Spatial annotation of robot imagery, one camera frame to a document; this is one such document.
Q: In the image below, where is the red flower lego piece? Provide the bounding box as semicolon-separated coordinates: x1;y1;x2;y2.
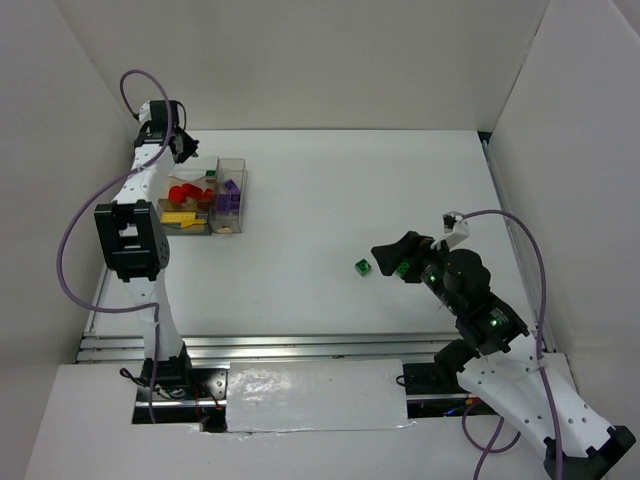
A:
167;185;186;204

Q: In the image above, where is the yellow long lego brick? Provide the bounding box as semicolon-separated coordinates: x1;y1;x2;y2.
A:
161;211;199;228

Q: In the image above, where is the red long lego brick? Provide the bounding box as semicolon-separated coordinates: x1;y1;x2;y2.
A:
196;189;214;211

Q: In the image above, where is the purple lego brick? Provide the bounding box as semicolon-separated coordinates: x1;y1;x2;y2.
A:
215;194;230;216

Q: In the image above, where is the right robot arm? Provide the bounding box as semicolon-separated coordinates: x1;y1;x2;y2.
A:
371;231;636;479

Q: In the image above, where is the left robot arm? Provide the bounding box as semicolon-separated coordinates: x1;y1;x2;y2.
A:
94;100;198;398

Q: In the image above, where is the clear compartment organizer tray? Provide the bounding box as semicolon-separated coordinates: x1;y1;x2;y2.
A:
157;156;218;236

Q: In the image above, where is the clear narrow container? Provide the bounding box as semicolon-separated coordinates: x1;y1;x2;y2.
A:
209;158;248;235

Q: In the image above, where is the white foil covered panel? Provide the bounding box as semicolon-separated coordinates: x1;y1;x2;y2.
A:
226;359;409;433

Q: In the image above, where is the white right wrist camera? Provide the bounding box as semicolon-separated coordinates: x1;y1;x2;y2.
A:
431;211;470;251

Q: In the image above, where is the aluminium front rail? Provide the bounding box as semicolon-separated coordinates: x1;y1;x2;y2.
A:
76;332;459;363

